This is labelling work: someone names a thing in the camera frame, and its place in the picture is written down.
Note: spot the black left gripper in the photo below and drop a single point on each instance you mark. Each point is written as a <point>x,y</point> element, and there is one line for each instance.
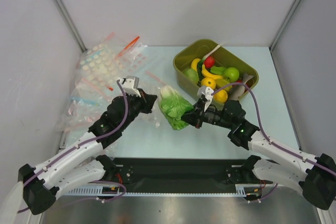
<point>146,100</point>

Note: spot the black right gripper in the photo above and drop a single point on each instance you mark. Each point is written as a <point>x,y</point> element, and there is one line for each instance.
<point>198,117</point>

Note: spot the green toy lettuce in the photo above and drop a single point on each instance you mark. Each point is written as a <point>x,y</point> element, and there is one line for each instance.
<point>173,106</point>

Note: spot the clear white-dotted zip bag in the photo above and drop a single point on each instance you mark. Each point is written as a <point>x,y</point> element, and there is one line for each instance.
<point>155,108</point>

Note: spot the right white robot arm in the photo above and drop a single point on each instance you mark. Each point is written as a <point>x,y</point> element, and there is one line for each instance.
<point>311,176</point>

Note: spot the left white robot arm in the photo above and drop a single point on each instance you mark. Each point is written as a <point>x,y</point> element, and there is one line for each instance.
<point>82,162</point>

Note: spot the pile of clear zip bags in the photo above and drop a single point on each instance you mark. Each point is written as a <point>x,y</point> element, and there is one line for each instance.
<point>95,78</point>

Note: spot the orange toy fruit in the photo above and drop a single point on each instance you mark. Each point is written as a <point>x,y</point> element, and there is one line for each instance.
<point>209,82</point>

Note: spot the light green toy cabbage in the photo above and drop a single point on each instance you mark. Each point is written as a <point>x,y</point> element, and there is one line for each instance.
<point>192,75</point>

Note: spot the grey toy fish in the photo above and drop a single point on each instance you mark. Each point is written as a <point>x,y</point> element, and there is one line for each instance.
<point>237,91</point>

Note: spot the yellow toy banana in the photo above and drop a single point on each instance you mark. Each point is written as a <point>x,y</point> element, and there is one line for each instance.
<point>195,63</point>

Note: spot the green toy apple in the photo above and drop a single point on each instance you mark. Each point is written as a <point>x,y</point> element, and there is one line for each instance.
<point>232,74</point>

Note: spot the olive green plastic bin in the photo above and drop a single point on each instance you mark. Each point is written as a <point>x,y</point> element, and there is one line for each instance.
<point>223,58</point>

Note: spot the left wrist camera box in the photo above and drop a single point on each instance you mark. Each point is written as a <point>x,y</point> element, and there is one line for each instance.
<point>130,85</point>

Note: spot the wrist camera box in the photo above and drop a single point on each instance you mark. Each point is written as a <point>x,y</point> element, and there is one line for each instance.
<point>206,94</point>
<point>130,85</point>

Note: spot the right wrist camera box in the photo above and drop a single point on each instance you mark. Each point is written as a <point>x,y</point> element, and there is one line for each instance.
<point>206,94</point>

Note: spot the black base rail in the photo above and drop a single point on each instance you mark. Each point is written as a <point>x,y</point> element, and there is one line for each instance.
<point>180,176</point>

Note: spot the white slotted cable duct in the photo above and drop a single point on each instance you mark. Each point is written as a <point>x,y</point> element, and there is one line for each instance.
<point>96,190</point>

